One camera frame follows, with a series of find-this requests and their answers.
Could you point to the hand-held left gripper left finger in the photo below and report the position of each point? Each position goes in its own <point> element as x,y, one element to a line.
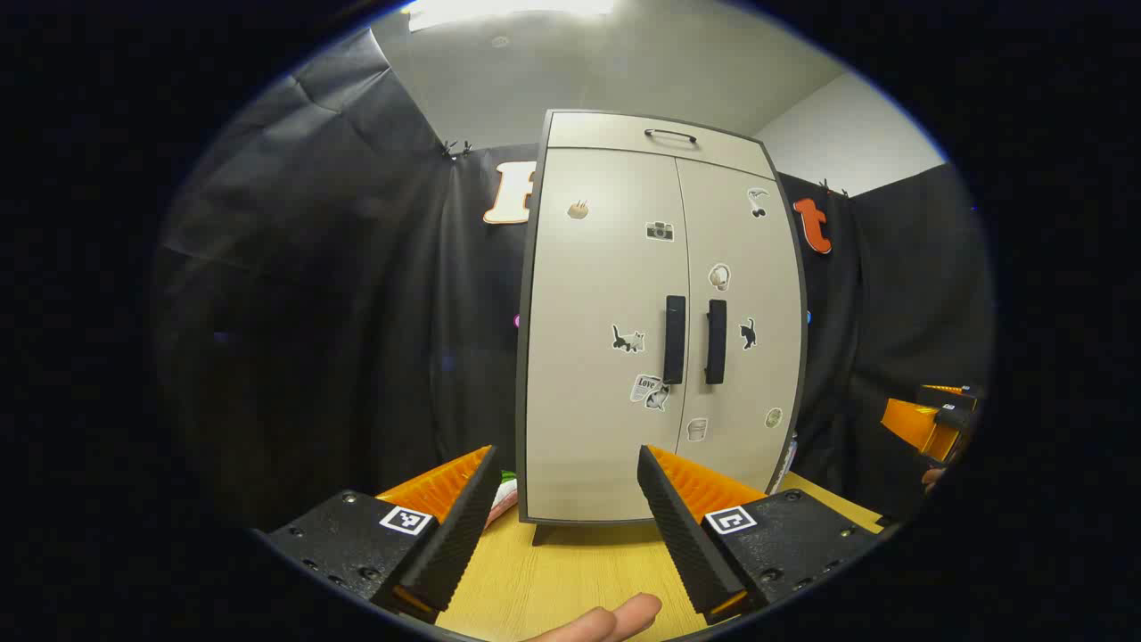
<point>455,535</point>

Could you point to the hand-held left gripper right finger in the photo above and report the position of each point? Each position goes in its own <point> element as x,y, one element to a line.
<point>682,535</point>

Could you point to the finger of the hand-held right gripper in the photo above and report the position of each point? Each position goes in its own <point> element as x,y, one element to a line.
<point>954,394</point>
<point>914,426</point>

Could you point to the beige shoe cabinet door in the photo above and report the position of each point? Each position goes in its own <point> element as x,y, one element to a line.
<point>767,357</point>
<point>588,294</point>

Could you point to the beige double-door shoe cabinet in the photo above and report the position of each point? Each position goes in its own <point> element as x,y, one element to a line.
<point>522,374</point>

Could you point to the beige cabinet drawer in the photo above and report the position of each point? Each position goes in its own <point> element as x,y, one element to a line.
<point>597,132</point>

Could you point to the green and pink object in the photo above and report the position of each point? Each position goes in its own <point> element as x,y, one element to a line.
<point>504,499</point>

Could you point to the black backdrop clip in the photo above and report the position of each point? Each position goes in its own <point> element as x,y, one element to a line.
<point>833,188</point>
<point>455,149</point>

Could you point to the black backdrop cloth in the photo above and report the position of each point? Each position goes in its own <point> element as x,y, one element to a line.
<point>312,312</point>

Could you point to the ceiling light panel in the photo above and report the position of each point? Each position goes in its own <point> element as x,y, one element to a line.
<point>499,11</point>

